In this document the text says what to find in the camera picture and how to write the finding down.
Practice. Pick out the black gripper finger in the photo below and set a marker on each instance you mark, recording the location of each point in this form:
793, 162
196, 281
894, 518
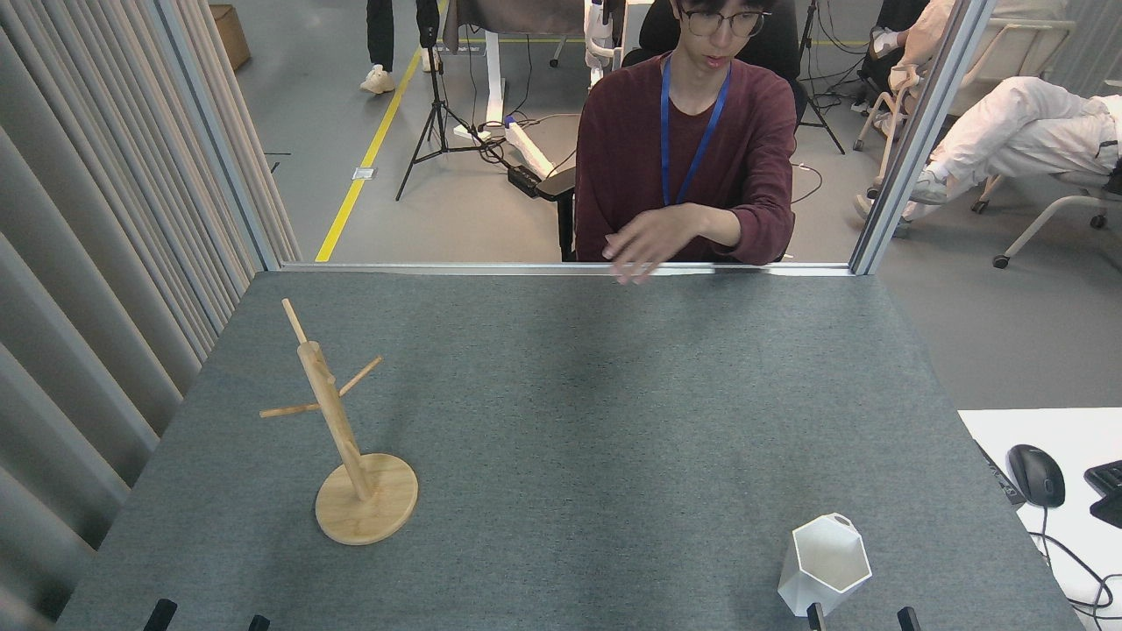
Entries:
909, 620
816, 619
159, 615
259, 624

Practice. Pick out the white faceted cup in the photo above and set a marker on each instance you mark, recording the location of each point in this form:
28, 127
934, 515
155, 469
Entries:
828, 554

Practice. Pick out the wooden cup storage rack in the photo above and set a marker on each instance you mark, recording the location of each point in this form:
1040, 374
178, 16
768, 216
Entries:
366, 510

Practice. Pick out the seated person's hand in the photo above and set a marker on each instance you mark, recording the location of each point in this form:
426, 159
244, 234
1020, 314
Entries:
649, 241

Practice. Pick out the black flat strip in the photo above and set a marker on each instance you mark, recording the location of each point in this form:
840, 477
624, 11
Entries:
1004, 486

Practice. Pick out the black computer mouse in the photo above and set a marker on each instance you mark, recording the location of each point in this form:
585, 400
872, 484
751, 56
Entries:
1036, 475

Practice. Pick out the black keyboard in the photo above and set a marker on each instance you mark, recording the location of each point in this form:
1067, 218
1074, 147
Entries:
1106, 492

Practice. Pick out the white side table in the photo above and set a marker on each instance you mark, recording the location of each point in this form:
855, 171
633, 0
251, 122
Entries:
1087, 429

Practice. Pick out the grey pleated curtain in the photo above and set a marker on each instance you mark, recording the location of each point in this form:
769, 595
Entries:
88, 263

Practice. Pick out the white rolling chair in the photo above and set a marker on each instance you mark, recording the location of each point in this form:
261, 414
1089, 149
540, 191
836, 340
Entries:
1043, 219

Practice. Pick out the seated person at table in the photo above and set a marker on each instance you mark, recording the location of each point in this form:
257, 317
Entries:
684, 131

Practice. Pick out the black office chair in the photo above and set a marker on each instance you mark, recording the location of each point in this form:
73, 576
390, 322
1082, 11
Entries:
557, 184

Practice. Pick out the seated person in white trousers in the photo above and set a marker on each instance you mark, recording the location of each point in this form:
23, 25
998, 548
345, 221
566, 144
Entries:
1008, 123

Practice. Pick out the black power strip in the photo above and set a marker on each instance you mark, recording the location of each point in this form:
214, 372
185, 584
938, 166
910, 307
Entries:
524, 180

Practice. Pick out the black tripod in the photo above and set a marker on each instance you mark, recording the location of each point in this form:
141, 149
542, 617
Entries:
436, 88
807, 35

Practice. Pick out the cardboard box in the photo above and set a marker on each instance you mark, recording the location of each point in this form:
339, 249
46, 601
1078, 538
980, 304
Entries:
230, 35

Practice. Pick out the seated person in beige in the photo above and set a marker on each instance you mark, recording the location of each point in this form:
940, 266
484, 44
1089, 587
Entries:
929, 26

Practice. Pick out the person in black trousers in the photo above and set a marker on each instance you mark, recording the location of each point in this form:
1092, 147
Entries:
379, 35

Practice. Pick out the white stand on wheels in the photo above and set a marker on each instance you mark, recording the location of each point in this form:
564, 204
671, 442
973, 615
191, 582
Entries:
599, 39

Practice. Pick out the dark cloth desk top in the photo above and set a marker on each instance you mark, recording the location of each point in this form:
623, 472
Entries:
517, 17

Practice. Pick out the silver table rail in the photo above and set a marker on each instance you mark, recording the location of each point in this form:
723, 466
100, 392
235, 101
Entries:
482, 267

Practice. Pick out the silver post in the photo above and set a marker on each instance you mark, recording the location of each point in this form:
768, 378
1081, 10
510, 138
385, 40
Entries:
920, 131

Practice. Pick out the pale frame chair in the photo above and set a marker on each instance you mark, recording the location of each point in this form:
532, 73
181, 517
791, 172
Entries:
903, 79

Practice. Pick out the white desk frame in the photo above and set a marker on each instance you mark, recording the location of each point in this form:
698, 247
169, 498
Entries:
493, 79

